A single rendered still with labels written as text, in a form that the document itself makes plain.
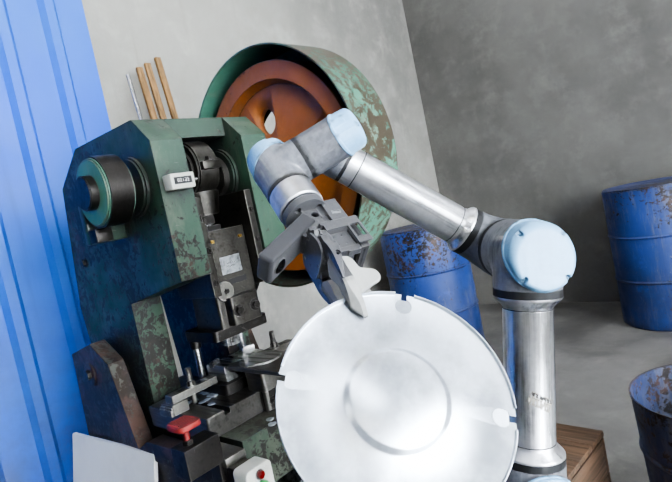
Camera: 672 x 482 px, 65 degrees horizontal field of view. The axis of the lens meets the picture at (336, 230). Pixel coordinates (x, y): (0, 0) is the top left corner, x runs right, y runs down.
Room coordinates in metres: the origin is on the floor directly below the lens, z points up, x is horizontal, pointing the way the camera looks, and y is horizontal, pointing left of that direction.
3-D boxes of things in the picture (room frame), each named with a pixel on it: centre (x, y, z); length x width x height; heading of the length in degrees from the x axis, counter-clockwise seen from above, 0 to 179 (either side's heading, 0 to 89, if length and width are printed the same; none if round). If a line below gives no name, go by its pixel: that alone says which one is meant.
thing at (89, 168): (1.60, 0.38, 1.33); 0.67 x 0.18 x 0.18; 138
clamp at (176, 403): (1.47, 0.50, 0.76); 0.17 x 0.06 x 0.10; 138
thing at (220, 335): (1.60, 0.39, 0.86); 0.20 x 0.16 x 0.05; 138
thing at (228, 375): (1.59, 0.38, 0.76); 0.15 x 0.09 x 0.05; 138
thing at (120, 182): (1.43, 0.56, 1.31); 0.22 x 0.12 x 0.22; 48
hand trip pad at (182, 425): (1.20, 0.43, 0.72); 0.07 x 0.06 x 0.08; 48
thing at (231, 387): (1.60, 0.39, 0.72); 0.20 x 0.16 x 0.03; 138
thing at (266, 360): (1.48, 0.25, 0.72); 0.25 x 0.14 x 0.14; 48
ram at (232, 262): (1.57, 0.35, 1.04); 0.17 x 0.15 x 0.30; 48
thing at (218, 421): (1.60, 0.38, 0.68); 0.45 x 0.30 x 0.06; 138
